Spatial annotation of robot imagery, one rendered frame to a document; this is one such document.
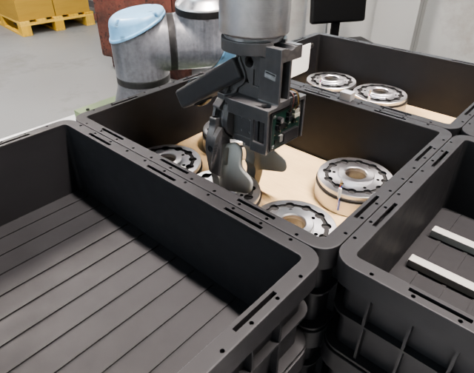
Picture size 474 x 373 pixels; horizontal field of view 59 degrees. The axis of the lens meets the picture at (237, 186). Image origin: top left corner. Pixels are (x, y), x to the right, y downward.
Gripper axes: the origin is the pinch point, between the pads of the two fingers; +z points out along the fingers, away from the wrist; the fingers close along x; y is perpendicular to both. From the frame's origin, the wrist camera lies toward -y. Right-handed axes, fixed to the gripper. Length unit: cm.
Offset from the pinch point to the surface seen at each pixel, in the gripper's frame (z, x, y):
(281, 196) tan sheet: 1.8, 4.4, 4.4
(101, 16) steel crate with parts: 34, 154, -277
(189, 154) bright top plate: -1.1, 0.6, -9.9
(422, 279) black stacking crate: 2.2, 2.3, 24.9
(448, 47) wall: 40, 276, -55
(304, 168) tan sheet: 1.5, 12.7, 2.5
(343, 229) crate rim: -7.6, -8.1, 19.5
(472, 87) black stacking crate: -5.7, 46.8, 14.7
